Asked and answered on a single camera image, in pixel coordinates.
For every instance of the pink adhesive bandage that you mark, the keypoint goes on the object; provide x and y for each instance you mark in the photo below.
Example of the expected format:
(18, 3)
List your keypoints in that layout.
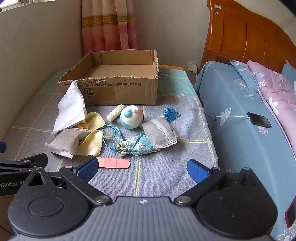
(115, 163)

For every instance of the blue tasselled sachet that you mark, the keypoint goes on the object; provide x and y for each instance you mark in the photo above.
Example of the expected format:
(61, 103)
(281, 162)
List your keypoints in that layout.
(135, 148)

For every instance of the blue and white plush toy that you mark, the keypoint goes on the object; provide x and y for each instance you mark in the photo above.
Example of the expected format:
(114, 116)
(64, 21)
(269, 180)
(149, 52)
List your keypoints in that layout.
(130, 118)

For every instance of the blue floral bed sheet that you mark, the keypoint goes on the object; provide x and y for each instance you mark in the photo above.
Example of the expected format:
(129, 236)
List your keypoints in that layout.
(231, 143)

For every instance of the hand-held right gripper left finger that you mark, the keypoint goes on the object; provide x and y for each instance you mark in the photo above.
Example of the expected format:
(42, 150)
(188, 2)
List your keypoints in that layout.
(87, 168)

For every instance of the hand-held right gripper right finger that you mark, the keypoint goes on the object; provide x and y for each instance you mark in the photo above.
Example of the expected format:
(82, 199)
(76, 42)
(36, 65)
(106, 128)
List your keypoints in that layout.
(197, 171)

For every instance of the yellow cleaning cloth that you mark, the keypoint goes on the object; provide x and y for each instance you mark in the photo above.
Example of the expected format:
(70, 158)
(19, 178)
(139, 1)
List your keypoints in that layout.
(95, 120)
(90, 144)

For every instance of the white wall charger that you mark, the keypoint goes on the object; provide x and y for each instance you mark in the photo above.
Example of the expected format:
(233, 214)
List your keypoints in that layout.
(192, 67)

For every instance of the wooden headboard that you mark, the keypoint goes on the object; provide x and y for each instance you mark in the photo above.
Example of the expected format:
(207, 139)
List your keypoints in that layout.
(242, 34)

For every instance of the white cloth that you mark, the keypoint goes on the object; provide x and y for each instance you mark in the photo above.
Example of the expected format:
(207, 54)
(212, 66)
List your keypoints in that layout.
(69, 109)

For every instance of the black smartphone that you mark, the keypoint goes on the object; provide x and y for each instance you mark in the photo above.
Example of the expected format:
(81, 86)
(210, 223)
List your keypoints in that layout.
(259, 120)

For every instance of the red phone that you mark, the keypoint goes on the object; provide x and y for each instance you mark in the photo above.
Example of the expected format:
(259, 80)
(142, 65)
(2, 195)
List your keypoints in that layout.
(291, 214)

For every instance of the cardboard box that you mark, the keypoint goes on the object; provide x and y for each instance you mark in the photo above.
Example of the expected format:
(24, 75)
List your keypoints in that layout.
(129, 92)

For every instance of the white crochet tube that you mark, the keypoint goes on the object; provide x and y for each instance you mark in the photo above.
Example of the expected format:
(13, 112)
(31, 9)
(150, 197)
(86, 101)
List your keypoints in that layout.
(115, 112)

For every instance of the pink patterned curtain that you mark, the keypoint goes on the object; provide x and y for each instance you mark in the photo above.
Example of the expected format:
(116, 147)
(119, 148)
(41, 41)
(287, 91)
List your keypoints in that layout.
(104, 27)

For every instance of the small orange item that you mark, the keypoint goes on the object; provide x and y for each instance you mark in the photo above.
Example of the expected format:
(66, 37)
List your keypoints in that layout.
(82, 126)

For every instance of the grey folded cloth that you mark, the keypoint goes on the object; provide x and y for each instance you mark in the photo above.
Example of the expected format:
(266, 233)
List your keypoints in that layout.
(64, 141)

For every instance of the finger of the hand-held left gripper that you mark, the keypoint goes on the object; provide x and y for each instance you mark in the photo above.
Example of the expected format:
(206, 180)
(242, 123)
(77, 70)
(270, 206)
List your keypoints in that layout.
(20, 163)
(2, 147)

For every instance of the blue floral pillow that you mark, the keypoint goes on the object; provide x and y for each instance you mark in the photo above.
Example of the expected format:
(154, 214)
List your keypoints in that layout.
(242, 76)

